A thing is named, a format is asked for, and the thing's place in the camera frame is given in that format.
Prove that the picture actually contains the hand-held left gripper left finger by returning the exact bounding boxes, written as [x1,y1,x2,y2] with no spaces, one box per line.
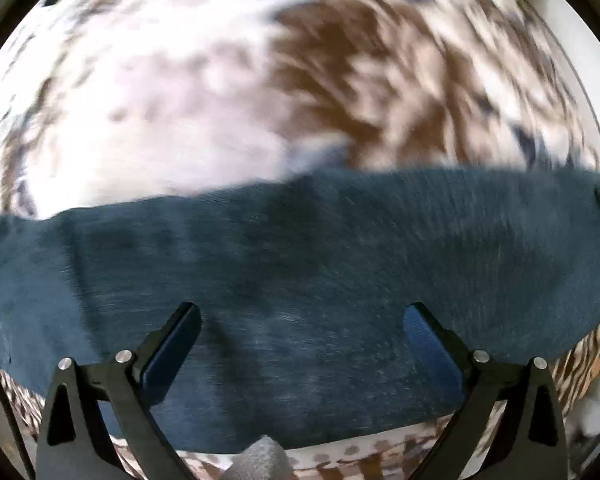
[36,301,203,480]

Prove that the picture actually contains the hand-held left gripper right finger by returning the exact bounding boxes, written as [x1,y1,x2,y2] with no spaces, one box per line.
[403,302,568,480]

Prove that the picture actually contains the dark blue pants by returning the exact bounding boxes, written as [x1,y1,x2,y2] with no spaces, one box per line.
[0,166,600,455]

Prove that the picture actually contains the brown white printed blanket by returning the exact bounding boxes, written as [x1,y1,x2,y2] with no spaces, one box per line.
[0,0,600,480]

